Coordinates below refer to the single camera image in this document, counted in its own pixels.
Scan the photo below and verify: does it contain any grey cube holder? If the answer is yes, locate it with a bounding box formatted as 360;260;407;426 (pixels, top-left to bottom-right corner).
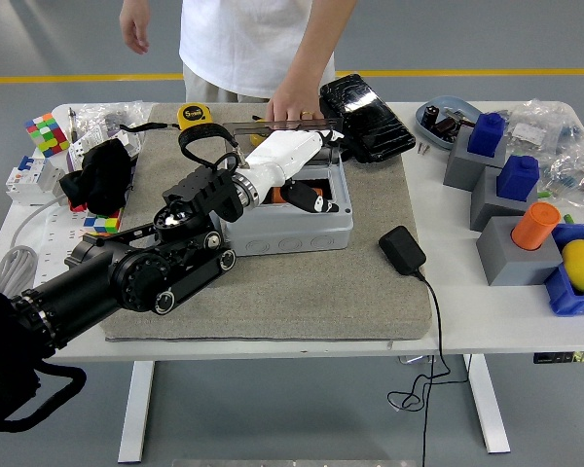
469;164;539;233
476;215;564;287
442;124;510;192

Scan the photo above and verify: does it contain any black power adapter plug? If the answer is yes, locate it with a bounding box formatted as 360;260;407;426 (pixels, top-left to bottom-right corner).
378;225;428;277

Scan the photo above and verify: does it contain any person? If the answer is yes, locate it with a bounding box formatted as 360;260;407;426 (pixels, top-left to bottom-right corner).
178;0;337;104

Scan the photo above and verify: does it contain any black table control panel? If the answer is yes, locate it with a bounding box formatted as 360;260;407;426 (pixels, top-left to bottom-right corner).
532;350;584;365

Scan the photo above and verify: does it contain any grey-brown mat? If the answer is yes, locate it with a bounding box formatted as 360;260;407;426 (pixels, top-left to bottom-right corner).
101;101;432;341

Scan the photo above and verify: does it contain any person's right hand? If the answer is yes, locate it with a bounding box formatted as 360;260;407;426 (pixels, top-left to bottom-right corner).
119;0;151;54

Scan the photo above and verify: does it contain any grey electrical junction box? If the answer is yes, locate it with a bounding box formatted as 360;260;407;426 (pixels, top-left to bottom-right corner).
222;160;355;258

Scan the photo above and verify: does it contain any light blue dish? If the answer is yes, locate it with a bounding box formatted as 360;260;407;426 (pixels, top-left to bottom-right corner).
415;94;483;151

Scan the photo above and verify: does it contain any white power strip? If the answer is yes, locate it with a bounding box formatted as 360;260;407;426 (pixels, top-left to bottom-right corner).
28;206;123;289

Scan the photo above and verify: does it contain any black cloth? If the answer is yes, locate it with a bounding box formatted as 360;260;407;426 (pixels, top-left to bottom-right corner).
59;140;133;216

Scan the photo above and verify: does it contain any blue block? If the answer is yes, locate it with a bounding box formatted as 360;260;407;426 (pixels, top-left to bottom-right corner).
495;155;540;201
467;112;507;159

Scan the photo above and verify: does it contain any glossy black case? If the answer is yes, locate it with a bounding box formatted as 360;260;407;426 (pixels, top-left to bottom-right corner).
318;72;418;165

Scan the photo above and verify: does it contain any brown component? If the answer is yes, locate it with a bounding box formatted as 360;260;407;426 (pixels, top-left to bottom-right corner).
430;116;461;142

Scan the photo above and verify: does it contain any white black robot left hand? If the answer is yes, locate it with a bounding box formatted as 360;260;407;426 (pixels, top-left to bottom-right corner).
242;128;346;216

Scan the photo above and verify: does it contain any white circuit breaker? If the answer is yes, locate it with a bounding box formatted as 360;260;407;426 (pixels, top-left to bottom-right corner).
5;155;67;208

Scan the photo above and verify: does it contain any white dotted box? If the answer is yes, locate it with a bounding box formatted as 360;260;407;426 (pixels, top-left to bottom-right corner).
66;135;142;171

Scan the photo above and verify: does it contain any white power cable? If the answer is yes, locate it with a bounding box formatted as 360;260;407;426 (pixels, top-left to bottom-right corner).
0;194;67;299

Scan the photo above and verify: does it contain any person's left hand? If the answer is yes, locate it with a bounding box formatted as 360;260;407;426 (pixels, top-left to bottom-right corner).
264;77;322;123

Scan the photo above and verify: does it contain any blue plastic bin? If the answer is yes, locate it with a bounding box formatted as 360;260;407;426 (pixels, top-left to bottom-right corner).
543;222;584;317

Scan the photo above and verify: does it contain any black adapter cord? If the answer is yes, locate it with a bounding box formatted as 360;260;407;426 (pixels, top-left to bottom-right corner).
386;269;470;467

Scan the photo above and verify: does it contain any clear plastic parts bag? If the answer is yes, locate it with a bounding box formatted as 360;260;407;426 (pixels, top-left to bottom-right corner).
539;145;584;205
503;99;584;160

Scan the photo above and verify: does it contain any colourful rubik's cube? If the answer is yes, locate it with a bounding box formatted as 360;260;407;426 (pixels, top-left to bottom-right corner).
83;206;124;237
23;111;73;158

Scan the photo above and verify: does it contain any white table leg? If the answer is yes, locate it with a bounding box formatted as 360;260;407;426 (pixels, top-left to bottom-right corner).
466;353;511;454
117;360;156;463

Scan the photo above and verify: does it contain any yellow tape measure black strap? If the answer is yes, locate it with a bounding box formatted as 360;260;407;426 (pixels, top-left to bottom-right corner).
119;103;215;133

